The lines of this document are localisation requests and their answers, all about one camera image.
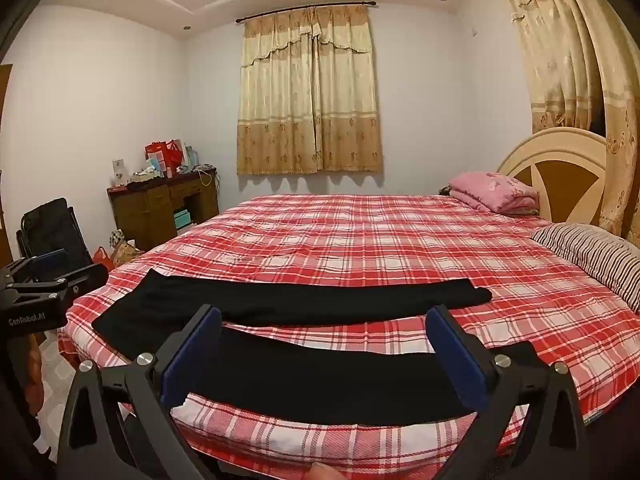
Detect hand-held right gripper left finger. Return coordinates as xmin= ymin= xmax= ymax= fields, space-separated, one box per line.
xmin=57 ymin=304 xmax=223 ymax=480

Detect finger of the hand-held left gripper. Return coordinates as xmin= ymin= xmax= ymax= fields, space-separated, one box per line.
xmin=0 ymin=249 xmax=69 ymax=286
xmin=6 ymin=264 xmax=110 ymax=307

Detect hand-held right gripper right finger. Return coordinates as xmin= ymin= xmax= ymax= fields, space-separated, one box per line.
xmin=425 ymin=304 xmax=588 ymax=480

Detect black pants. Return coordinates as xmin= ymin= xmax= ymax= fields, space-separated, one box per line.
xmin=91 ymin=267 xmax=545 ymax=427

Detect person's right hand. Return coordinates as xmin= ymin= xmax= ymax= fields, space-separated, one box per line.
xmin=307 ymin=462 xmax=346 ymax=480

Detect black folding chair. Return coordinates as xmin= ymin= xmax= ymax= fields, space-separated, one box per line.
xmin=16 ymin=197 xmax=94 ymax=273

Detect red plastic bag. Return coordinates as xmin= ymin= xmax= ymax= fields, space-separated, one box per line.
xmin=92 ymin=246 xmax=116 ymax=273

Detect patterned bag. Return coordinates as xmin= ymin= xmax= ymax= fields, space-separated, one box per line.
xmin=109 ymin=230 xmax=146 ymax=268

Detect dark wooden desk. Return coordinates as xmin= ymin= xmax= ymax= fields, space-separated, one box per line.
xmin=106 ymin=167 xmax=221 ymax=253

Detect wooden door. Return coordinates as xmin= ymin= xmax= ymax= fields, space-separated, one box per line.
xmin=0 ymin=63 xmax=14 ymax=267

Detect bed with red plaid sheet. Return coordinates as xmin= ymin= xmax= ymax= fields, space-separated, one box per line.
xmin=56 ymin=192 xmax=640 ymax=480

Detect red gift bag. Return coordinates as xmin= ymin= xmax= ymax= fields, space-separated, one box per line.
xmin=145 ymin=139 xmax=185 ymax=178

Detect pink folded blanket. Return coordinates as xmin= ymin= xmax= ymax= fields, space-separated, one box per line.
xmin=447 ymin=171 xmax=541 ymax=218

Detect striped pillow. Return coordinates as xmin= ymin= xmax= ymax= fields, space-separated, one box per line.
xmin=530 ymin=223 xmax=640 ymax=313

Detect cream wooden headboard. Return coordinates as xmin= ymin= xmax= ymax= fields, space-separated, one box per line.
xmin=495 ymin=127 xmax=609 ymax=226

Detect beige window curtain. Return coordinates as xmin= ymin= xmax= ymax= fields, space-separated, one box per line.
xmin=236 ymin=5 xmax=385 ymax=177

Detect beige floral long curtain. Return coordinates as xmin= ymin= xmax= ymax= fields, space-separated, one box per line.
xmin=487 ymin=0 xmax=640 ymax=238

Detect dark curtain rod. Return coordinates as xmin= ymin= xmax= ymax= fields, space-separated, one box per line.
xmin=235 ymin=2 xmax=377 ymax=25

